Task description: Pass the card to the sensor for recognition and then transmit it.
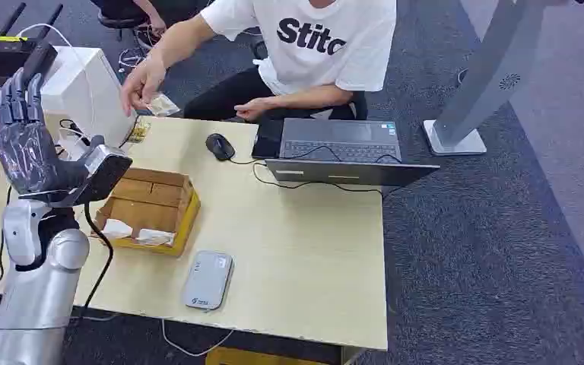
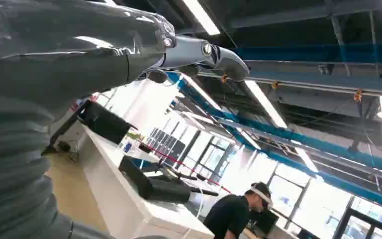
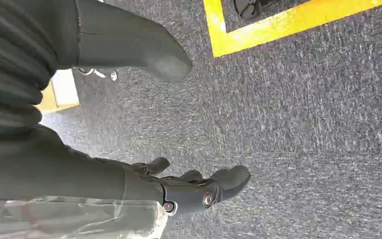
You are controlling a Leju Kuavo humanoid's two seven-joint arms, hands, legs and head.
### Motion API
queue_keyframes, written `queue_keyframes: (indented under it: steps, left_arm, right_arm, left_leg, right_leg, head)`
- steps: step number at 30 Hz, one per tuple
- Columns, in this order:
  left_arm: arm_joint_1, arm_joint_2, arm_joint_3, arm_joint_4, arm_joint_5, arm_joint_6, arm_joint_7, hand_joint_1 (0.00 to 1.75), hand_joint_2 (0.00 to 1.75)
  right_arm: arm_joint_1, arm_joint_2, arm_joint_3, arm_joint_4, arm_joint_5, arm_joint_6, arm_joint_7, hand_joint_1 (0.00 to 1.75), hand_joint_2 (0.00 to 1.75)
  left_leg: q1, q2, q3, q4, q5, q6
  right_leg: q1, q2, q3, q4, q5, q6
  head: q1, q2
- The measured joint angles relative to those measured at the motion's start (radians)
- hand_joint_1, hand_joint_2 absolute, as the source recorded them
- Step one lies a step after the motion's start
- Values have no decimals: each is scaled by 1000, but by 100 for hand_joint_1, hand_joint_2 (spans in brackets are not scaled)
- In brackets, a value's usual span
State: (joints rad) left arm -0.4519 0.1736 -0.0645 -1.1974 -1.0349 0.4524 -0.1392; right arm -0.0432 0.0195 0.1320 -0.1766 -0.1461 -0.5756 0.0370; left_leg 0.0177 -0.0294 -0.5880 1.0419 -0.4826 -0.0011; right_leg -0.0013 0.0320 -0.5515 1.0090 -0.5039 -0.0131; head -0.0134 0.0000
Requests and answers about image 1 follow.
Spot white router cable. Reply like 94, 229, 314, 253
16, 22, 97, 129

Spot grey floor stand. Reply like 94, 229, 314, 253
422, 0, 548, 157

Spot grey card reader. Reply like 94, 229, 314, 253
182, 250, 234, 312

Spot black router with antennas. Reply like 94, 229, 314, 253
0, 2, 65, 90

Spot seated person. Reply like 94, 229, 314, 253
119, 0, 398, 125

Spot person's right hand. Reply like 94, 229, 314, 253
119, 52, 168, 118

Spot clear sleeved card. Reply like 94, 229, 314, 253
145, 92, 181, 119

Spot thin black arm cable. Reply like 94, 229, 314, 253
0, 185, 14, 297

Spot wooden card box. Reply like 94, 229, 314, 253
94, 167, 202, 257

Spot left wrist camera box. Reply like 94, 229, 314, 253
74, 144, 133, 206

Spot black office chair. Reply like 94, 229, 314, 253
96, 10, 139, 43

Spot dark grey laptop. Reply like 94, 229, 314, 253
251, 117, 440, 188

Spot yellow box under desk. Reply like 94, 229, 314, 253
205, 347, 325, 365

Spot background person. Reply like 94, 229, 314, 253
89, 0, 212, 37

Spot white cabinet box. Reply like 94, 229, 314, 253
0, 41, 138, 148

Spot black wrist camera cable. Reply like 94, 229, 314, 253
78, 201, 115, 319

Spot black computer mouse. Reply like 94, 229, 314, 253
205, 132, 236, 162

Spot black laptop cable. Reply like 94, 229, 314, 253
228, 145, 404, 195

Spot stack of sleeved cards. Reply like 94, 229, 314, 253
126, 117, 152, 145

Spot white cable under desk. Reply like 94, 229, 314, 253
160, 318, 236, 358

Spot person's left hand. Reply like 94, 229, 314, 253
233, 97, 275, 123

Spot white card in sleeve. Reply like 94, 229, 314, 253
135, 228, 176, 248
101, 218, 135, 241

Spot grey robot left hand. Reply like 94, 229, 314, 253
0, 68, 106, 198

